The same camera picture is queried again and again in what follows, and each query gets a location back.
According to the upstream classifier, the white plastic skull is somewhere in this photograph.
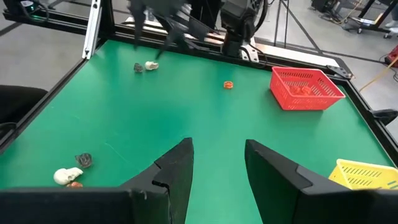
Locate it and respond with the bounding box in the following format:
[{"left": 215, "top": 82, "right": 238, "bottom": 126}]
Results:
[
  {"left": 53, "top": 167, "right": 84, "bottom": 186},
  {"left": 144, "top": 60, "right": 160, "bottom": 72}
]

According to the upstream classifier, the yellow floor cable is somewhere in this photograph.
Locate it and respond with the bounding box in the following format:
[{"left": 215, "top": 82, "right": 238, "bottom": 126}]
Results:
[{"left": 359, "top": 55, "right": 398, "bottom": 93}]

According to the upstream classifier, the black box with green light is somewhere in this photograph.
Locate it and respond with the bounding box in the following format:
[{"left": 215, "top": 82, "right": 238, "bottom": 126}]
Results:
[{"left": 2, "top": 0, "right": 50, "bottom": 23}]

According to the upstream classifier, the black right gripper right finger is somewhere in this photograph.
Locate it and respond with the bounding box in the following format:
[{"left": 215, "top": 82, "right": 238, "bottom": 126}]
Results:
[{"left": 244, "top": 139, "right": 349, "bottom": 224}]

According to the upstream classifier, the green table mat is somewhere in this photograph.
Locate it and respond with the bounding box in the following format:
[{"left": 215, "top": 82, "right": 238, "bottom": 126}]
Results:
[{"left": 0, "top": 39, "right": 396, "bottom": 224}]

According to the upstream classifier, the black chair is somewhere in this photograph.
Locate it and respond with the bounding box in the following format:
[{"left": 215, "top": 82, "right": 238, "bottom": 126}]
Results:
[{"left": 0, "top": 85, "right": 48, "bottom": 125}]

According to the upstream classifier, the yellow plastic basket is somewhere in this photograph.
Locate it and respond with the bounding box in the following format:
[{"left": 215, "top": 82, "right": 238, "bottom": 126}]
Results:
[{"left": 328, "top": 158, "right": 398, "bottom": 191}]

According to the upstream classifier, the silver aluminium post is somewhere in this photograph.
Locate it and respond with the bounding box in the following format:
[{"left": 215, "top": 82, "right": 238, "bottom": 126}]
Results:
[{"left": 81, "top": 0, "right": 103, "bottom": 60}]

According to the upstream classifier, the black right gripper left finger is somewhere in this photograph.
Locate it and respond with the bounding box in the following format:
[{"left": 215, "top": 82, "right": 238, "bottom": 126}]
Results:
[{"left": 119, "top": 138, "right": 195, "bottom": 224}]

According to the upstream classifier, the red plastic basket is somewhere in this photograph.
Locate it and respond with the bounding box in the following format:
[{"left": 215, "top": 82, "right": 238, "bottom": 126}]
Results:
[{"left": 269, "top": 66, "right": 346, "bottom": 111}]

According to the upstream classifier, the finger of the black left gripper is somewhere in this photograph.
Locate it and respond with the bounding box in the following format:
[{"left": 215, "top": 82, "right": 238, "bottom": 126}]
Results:
[
  {"left": 129, "top": 7, "right": 147, "bottom": 50},
  {"left": 155, "top": 18, "right": 187, "bottom": 60}
]

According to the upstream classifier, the black table frame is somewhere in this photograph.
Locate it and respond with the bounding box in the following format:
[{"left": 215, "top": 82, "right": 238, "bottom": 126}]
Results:
[{"left": 0, "top": 0, "right": 398, "bottom": 169}]

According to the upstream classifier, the black wheeled stand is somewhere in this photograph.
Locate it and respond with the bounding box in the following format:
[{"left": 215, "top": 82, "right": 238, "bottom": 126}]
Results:
[{"left": 310, "top": 0, "right": 398, "bottom": 40}]

